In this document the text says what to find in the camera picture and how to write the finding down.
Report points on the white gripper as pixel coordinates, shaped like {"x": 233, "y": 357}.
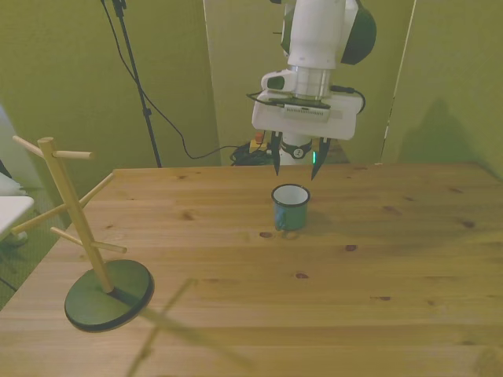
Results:
{"x": 306, "y": 125}

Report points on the blue enamel mug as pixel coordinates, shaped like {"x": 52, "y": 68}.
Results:
{"x": 292, "y": 216}

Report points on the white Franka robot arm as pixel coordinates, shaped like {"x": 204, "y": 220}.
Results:
{"x": 314, "y": 35}

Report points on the wooden mug tree stand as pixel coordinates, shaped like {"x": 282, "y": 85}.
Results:
{"x": 74, "y": 204}

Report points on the yellow emergency stop button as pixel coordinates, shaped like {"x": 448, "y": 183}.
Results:
{"x": 258, "y": 140}

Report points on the white board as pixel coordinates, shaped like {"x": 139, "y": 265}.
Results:
{"x": 12, "y": 212}

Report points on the black camera stand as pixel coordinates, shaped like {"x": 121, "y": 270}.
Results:
{"x": 135, "y": 74}

